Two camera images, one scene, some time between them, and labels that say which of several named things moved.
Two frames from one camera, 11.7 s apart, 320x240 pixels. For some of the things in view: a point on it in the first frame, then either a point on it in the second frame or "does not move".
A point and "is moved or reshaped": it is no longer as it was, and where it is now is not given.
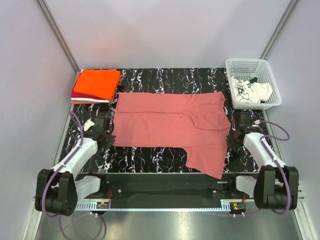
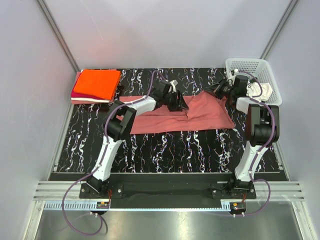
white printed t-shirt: (245, 91) does not move
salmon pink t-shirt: (198, 122) is moved or reshaped
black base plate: (170, 186) does not move
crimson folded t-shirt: (77, 94) does not move
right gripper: (230, 142) to (214, 90)
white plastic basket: (258, 68) does not move
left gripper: (110, 142) to (175, 107)
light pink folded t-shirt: (74, 102) does not move
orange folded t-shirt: (101, 83) does not move
